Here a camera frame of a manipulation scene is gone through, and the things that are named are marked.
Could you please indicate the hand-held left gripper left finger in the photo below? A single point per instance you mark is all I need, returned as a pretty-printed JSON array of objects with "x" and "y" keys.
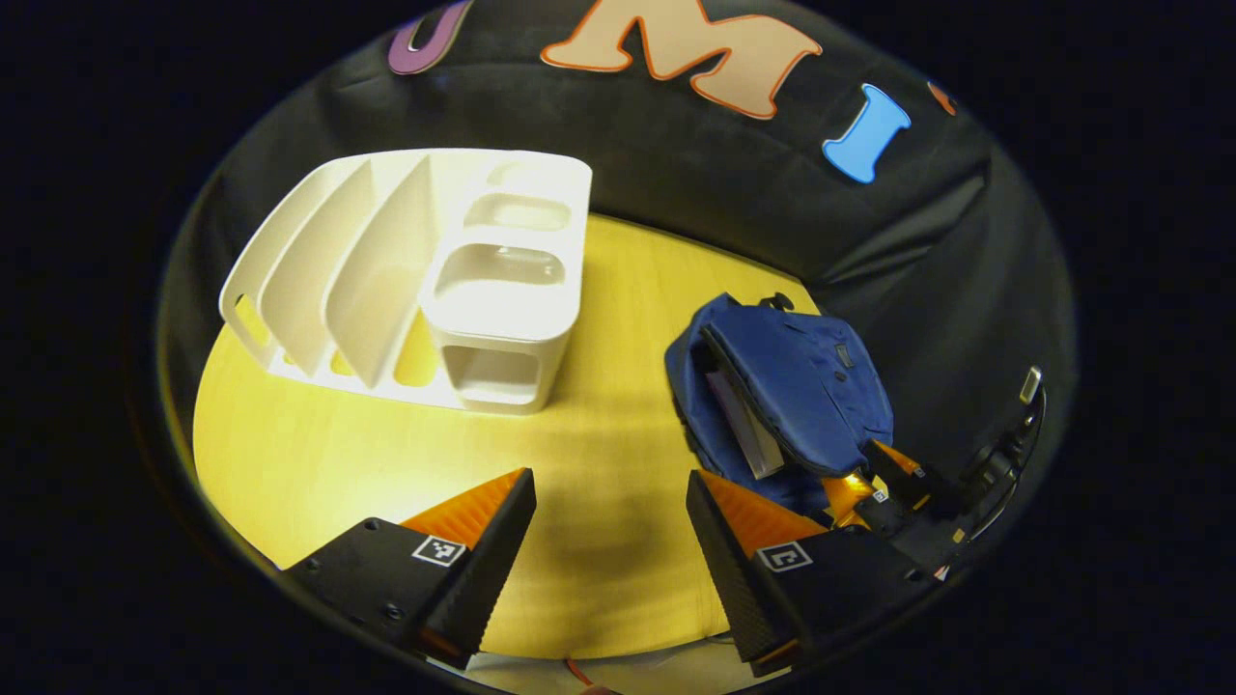
[{"x": 492, "y": 569}]

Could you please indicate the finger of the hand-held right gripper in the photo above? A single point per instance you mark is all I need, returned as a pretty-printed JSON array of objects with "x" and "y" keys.
[
  {"x": 903, "y": 478},
  {"x": 850, "y": 497}
]

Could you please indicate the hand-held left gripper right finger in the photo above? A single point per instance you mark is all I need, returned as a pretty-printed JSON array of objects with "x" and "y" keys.
[{"x": 724, "y": 579}]

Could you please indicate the blue schoolbag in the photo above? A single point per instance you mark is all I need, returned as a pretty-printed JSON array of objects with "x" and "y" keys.
[{"x": 801, "y": 376}]

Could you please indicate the white plastic bookshelf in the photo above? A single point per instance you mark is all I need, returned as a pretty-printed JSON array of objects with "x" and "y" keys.
[{"x": 502, "y": 309}]

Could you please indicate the black backdrop cloth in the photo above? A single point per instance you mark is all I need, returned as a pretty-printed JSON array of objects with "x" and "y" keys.
[{"x": 724, "y": 193}]

